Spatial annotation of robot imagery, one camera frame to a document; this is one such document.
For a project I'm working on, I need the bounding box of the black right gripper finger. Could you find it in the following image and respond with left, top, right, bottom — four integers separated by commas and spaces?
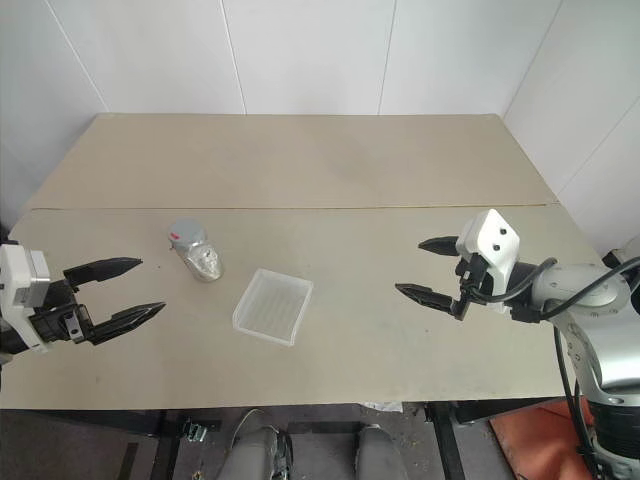
418, 234, 460, 258
394, 282, 455, 315

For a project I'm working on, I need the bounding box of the orange floor mat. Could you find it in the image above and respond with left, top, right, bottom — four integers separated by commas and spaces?
488, 399, 601, 480

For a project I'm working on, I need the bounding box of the grey rounded shape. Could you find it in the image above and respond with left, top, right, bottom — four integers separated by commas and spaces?
227, 423, 292, 480
355, 423, 400, 480

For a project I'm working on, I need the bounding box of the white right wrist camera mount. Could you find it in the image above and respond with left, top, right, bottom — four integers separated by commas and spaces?
455, 209, 522, 316

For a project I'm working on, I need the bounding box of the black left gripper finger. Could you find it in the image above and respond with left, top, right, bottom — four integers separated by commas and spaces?
62, 256, 146, 294
88, 301, 168, 348

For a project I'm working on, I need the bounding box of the black table leg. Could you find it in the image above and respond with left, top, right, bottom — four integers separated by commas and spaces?
428, 400, 484, 480
148, 409, 182, 480

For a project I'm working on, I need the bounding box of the grey bottle cap red label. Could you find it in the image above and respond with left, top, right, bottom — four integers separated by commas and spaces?
167, 218, 208, 252

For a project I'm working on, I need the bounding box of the silver crumpled foil pouch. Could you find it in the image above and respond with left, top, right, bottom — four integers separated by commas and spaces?
172, 238, 226, 285

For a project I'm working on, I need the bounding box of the clear plastic tray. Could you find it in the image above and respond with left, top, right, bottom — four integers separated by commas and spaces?
231, 267, 315, 348

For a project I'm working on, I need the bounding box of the white paper scrap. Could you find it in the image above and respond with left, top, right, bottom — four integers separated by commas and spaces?
358, 399, 404, 414

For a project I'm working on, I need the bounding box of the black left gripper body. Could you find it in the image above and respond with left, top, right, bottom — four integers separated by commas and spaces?
27, 277, 96, 347

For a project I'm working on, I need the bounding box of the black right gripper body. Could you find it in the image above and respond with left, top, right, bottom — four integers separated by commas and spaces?
451, 254, 487, 321

